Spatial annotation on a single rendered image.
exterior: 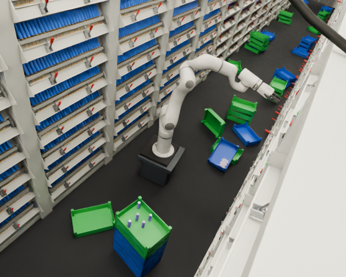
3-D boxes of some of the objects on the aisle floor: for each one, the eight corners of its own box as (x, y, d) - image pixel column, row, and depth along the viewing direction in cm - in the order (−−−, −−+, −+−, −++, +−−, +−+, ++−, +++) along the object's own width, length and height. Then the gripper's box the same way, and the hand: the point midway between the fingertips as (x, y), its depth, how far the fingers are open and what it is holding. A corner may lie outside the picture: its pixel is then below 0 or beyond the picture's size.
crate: (231, 129, 328) (233, 123, 323) (244, 126, 337) (247, 121, 332) (245, 146, 310) (248, 141, 305) (259, 143, 318) (262, 138, 313)
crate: (74, 238, 200) (73, 233, 194) (71, 214, 213) (70, 209, 207) (115, 228, 211) (116, 222, 206) (110, 206, 224) (110, 200, 219)
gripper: (258, 84, 203) (278, 100, 201) (251, 93, 191) (272, 110, 189) (264, 77, 197) (285, 93, 195) (257, 86, 186) (279, 102, 184)
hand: (277, 99), depth 193 cm, fingers open, 3 cm apart
